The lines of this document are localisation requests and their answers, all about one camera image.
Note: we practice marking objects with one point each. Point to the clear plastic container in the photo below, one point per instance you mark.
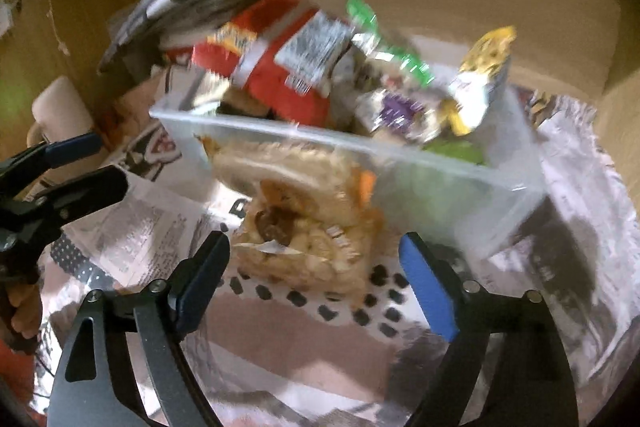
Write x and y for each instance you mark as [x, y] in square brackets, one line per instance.
[450, 207]

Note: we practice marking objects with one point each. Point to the yellow green snack packet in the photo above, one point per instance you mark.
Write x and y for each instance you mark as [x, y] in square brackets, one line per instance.
[482, 77]

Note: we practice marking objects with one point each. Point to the silver snack packet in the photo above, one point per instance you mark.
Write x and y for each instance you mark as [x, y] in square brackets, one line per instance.
[207, 92]

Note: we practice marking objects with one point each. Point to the newspaper print tablecloth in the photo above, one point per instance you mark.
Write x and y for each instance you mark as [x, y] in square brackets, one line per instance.
[150, 217]

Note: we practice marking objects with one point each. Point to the red cloth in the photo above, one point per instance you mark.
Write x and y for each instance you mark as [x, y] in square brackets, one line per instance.
[22, 372]

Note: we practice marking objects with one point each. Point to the purple snack packet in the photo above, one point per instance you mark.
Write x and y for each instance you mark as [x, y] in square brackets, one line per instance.
[400, 112]

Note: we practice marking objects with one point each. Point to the person's left hand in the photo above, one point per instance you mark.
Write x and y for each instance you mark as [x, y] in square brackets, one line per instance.
[25, 309]

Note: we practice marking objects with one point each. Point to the green jelly cup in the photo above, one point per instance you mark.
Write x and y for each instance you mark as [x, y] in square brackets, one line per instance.
[457, 152]

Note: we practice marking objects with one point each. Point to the clear bag of brown snacks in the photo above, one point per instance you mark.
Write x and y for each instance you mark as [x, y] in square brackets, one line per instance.
[300, 252]

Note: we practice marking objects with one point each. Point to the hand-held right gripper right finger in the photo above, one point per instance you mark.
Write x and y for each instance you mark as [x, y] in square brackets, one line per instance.
[430, 287]

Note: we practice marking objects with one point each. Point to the white mug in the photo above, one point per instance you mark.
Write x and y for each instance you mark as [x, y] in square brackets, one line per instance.
[62, 112]

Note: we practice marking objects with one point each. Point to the bread roll packet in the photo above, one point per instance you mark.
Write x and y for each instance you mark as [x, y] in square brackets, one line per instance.
[285, 172]

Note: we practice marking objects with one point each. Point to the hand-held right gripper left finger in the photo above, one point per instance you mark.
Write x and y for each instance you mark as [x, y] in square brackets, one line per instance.
[205, 277]

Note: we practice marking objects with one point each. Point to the red snack packet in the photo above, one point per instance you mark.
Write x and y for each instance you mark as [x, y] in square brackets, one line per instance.
[260, 72]

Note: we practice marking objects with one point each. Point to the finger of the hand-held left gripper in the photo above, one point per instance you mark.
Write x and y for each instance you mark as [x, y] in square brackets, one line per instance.
[75, 147]
[85, 189]

